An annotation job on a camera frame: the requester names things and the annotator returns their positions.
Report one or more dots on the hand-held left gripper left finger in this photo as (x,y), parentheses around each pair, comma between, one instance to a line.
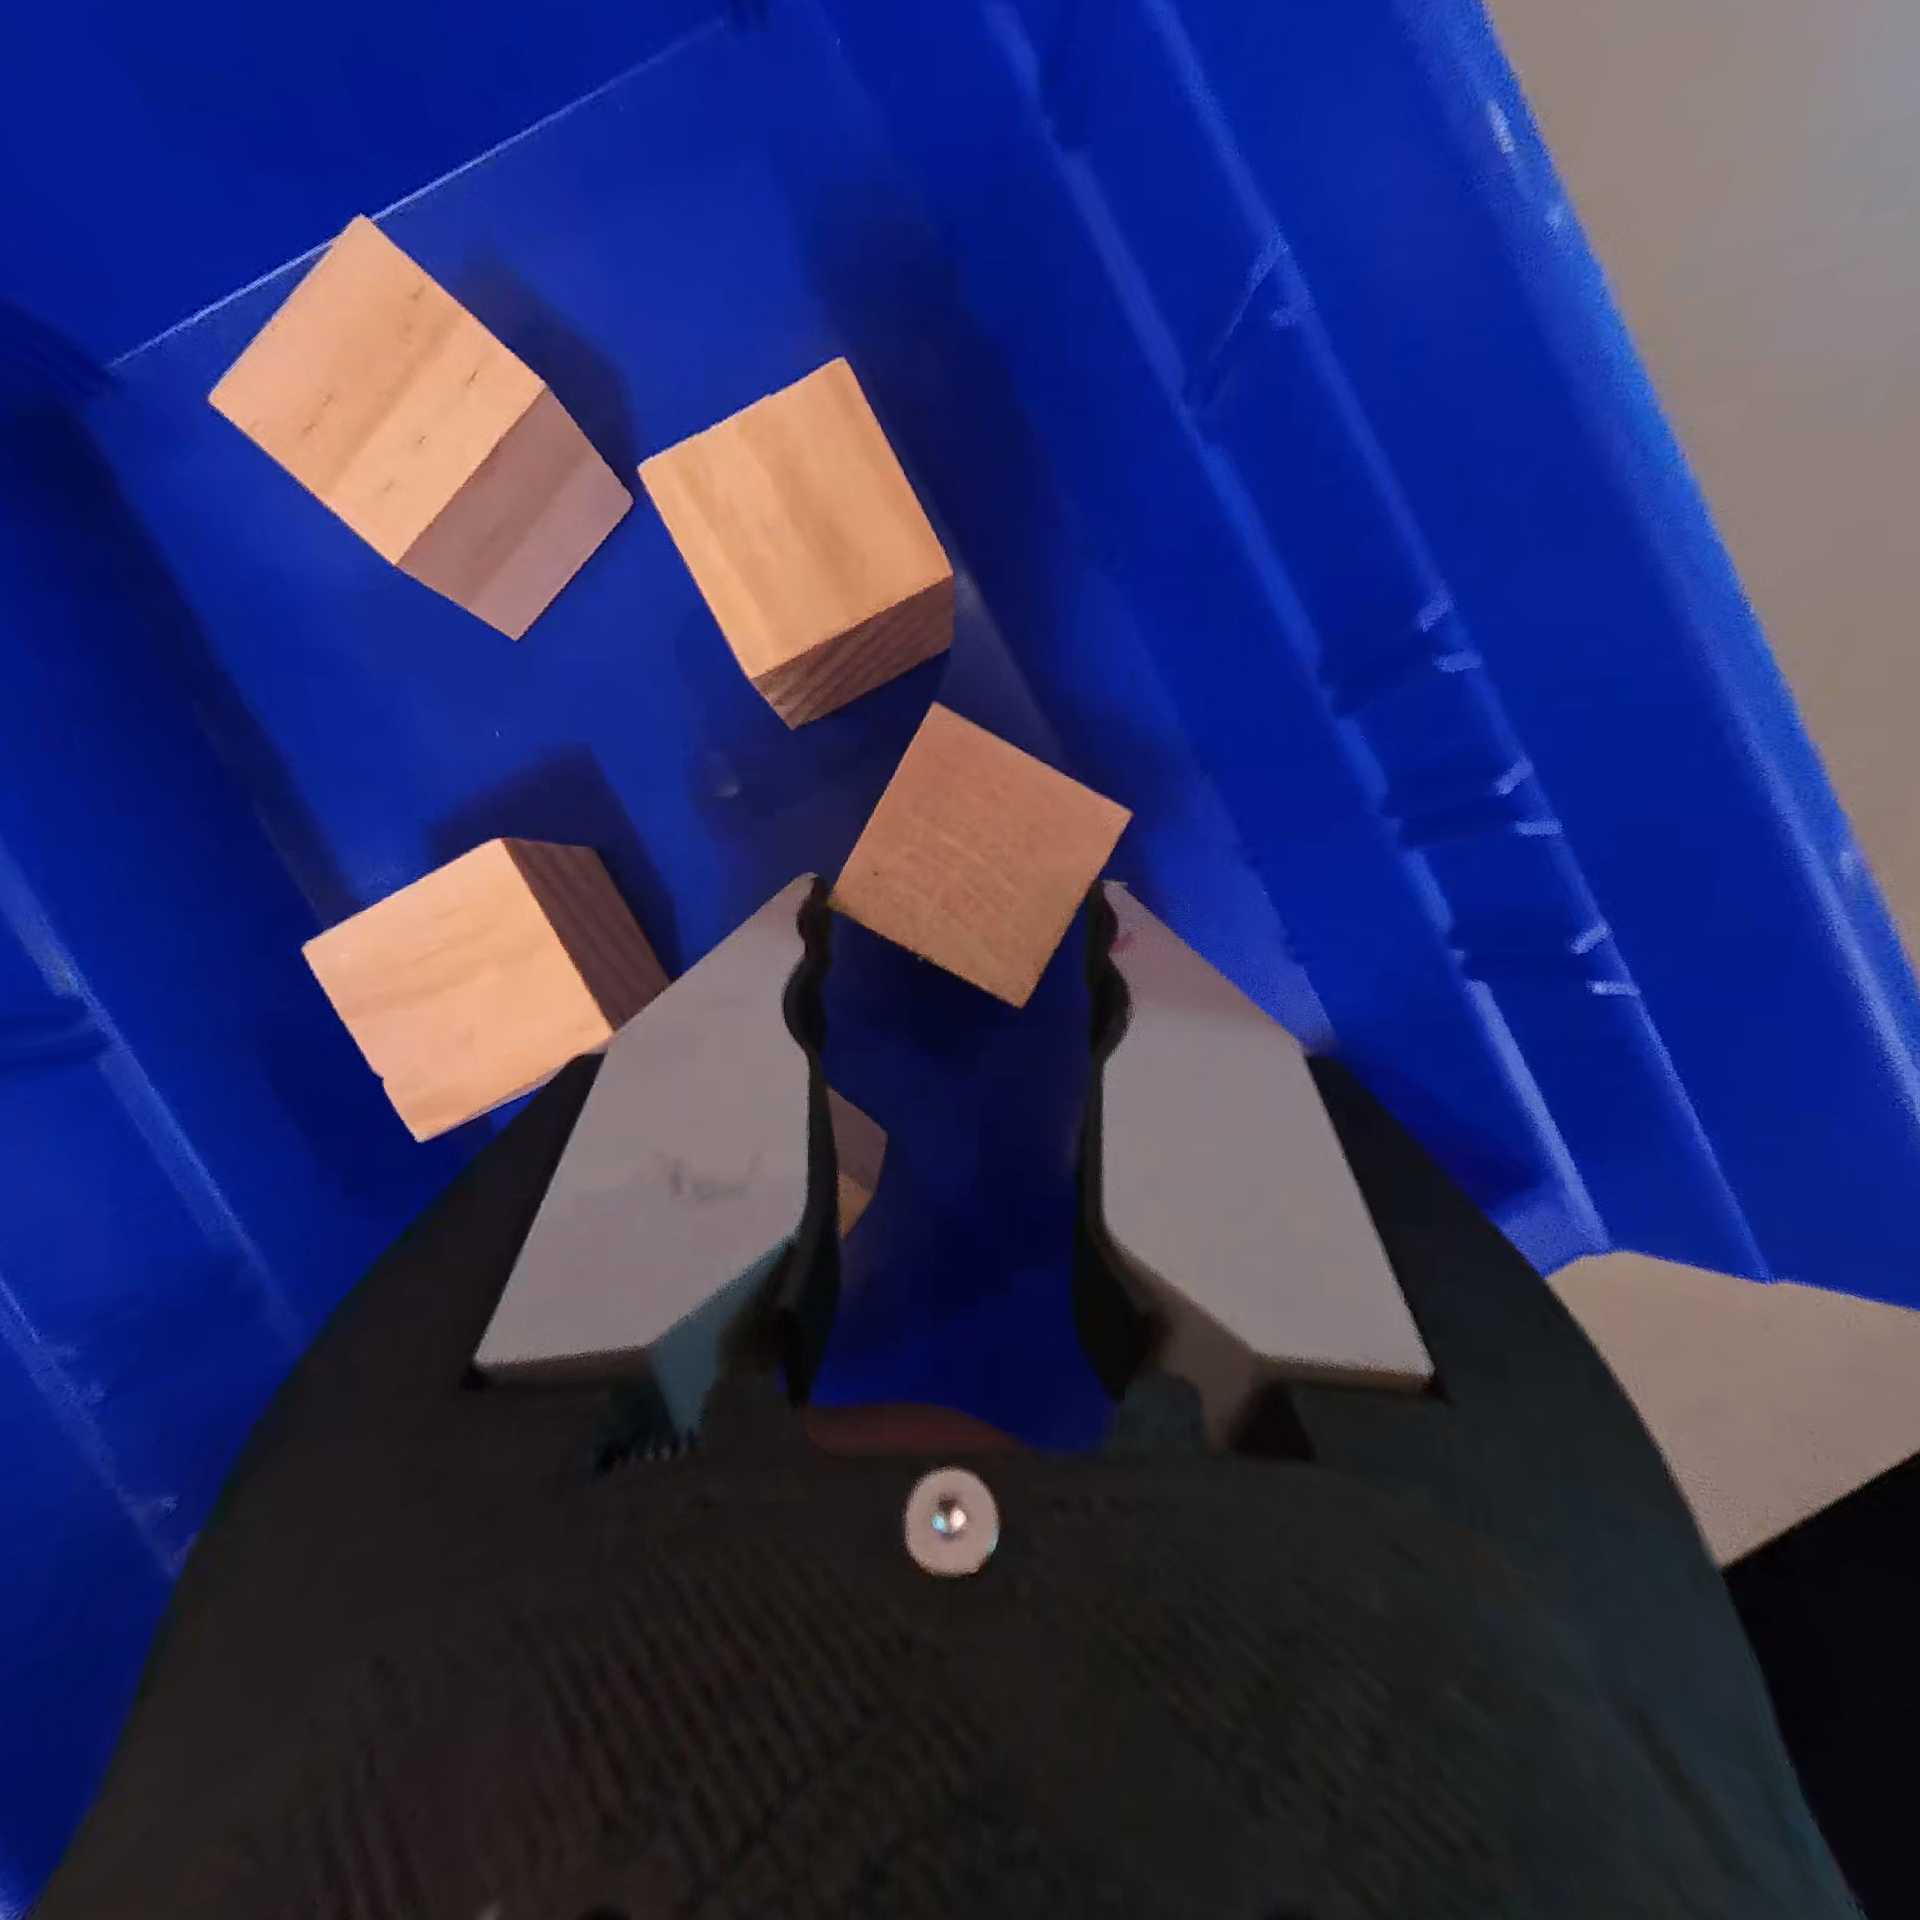
(675,1184)

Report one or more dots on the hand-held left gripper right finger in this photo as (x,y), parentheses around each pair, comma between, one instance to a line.
(1245,1202)

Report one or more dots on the wooden cube blue taped face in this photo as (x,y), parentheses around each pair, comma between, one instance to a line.
(405,421)
(858,1155)
(795,525)
(975,856)
(463,991)

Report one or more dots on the blue plastic bin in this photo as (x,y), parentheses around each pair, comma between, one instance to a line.
(1276,449)

